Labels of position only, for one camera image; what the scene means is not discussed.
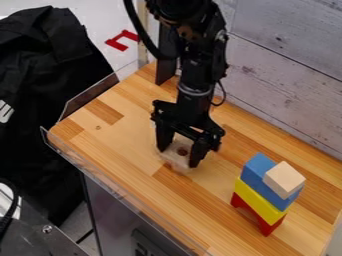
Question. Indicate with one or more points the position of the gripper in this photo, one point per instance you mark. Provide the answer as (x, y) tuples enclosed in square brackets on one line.
[(189, 113)]

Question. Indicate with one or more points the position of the white cube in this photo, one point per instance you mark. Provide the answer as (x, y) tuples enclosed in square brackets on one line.
[(284, 180)]

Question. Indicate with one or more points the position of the blue block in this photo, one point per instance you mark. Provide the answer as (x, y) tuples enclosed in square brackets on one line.
[(260, 180)]

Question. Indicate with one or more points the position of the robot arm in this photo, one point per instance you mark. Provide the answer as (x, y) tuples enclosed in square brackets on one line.
[(196, 43)]

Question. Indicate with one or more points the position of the black jacket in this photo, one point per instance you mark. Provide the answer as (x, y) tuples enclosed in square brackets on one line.
[(42, 110)]

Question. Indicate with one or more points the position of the wooden cube with hole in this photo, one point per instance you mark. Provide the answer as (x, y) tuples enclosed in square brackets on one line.
[(180, 156)]

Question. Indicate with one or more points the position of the yellow block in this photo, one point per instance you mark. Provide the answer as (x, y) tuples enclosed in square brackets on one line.
[(258, 201)]

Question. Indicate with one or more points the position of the red block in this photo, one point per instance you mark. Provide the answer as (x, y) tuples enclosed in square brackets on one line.
[(262, 221)]

